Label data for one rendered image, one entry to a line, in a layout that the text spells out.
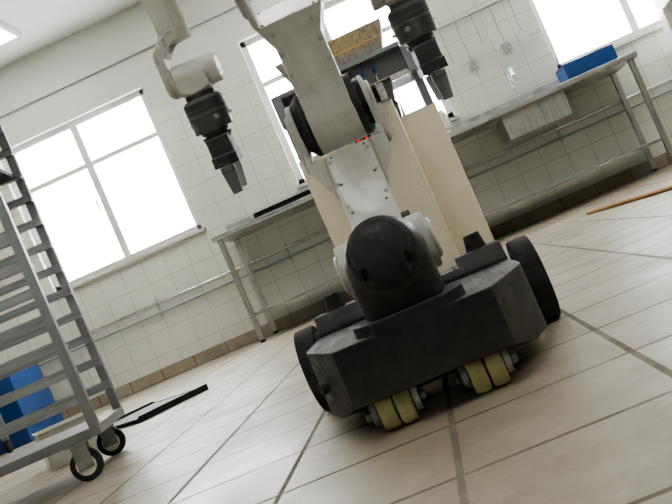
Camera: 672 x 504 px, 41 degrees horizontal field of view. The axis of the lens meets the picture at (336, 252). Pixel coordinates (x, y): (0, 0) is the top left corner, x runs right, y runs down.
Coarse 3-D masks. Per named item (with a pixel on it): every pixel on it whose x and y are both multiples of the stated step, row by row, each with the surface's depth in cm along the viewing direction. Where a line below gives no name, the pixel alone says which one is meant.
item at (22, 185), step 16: (0, 144) 321; (16, 160) 323; (32, 208) 321; (48, 256) 321; (64, 272) 323; (80, 320) 320; (96, 352) 320; (96, 368) 320; (112, 384) 322; (112, 400) 320
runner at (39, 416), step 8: (64, 400) 278; (72, 400) 278; (48, 408) 277; (56, 408) 277; (64, 408) 278; (32, 416) 277; (40, 416) 277; (48, 416) 277; (16, 424) 276; (24, 424) 276; (32, 424) 276; (0, 432) 276; (8, 432) 276
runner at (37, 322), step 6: (36, 318) 278; (24, 324) 278; (30, 324) 278; (36, 324) 278; (42, 324) 278; (6, 330) 277; (12, 330) 277; (18, 330) 278; (24, 330) 278; (30, 330) 278; (0, 336) 277; (6, 336) 277; (12, 336) 277; (0, 342) 277
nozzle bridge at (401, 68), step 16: (384, 48) 431; (400, 48) 430; (352, 64) 433; (368, 64) 440; (384, 64) 439; (400, 64) 438; (368, 80) 440; (400, 80) 443; (416, 80) 440; (288, 96) 439
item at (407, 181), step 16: (384, 112) 363; (400, 128) 363; (400, 144) 363; (400, 160) 363; (416, 160) 362; (400, 176) 363; (416, 176) 362; (400, 192) 363; (416, 192) 362; (400, 208) 363; (416, 208) 363; (432, 208) 362; (432, 224) 362; (448, 240) 362; (448, 256) 362
